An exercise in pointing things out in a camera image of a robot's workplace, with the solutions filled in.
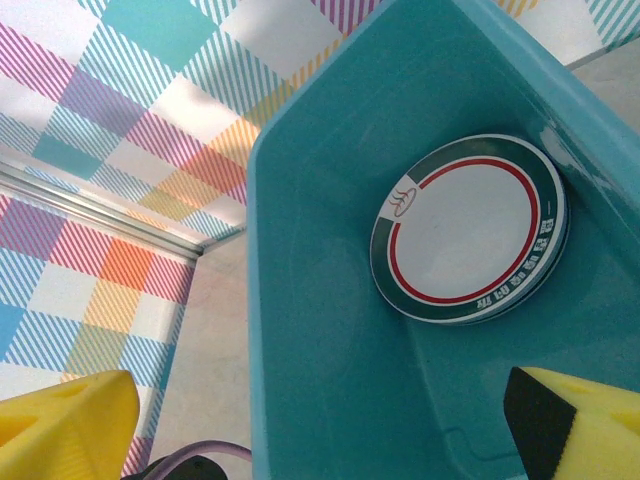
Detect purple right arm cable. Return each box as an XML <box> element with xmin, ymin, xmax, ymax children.
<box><xmin>164</xmin><ymin>439</ymin><xmax>254</xmax><ymax>466</ymax></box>

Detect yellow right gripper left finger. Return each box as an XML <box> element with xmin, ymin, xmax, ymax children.
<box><xmin>0</xmin><ymin>370</ymin><xmax>139</xmax><ymax>480</ymax></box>

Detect blue plastic bin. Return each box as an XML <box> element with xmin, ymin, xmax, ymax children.
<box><xmin>245</xmin><ymin>0</ymin><xmax>640</xmax><ymax>480</ymax></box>

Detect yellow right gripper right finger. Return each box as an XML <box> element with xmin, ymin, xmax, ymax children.
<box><xmin>503</xmin><ymin>366</ymin><xmax>640</xmax><ymax>480</ymax></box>

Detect aluminium frame post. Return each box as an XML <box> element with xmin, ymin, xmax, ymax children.
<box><xmin>0</xmin><ymin>158</ymin><xmax>247</xmax><ymax>261</ymax></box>

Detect white plate green red rings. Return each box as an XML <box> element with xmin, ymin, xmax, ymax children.
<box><xmin>369</xmin><ymin>133</ymin><xmax>566</xmax><ymax>321</ymax></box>

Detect white plate dark lettered rim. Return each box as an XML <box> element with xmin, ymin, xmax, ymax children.
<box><xmin>444</xmin><ymin>144</ymin><xmax>572</xmax><ymax>329</ymax></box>

